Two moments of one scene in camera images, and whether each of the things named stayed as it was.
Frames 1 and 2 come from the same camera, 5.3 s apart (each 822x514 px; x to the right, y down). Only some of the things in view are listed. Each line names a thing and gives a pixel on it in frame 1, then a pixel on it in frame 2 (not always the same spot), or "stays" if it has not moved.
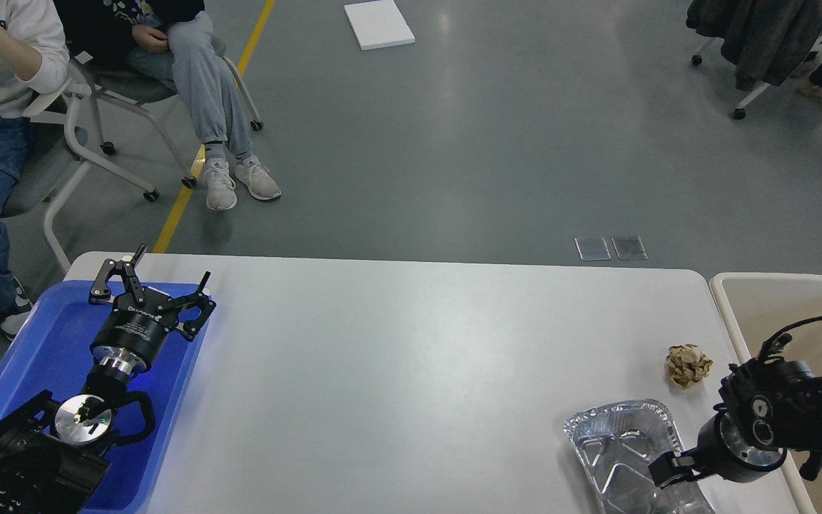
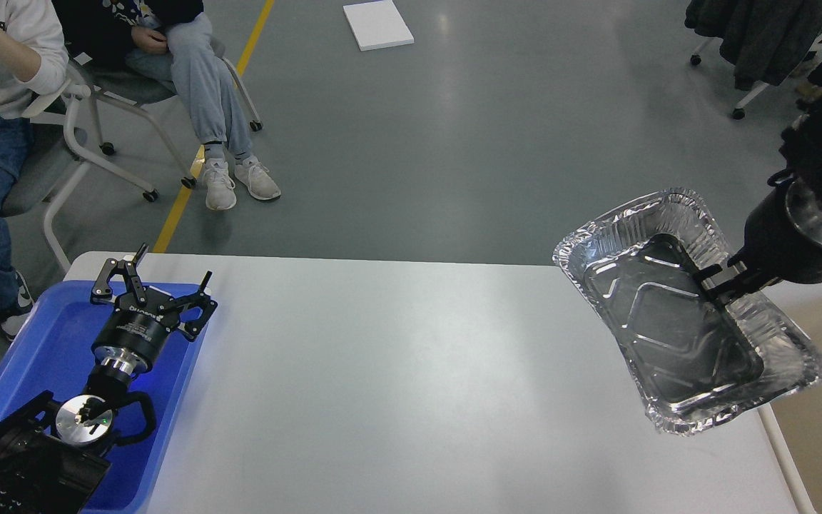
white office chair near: [54, 158] stays
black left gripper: [130, 335] stays
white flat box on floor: [377, 24] stays
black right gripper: [722, 460] → [773, 245]
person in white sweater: [5, 51] stays
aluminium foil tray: [615, 445] → [698, 362]
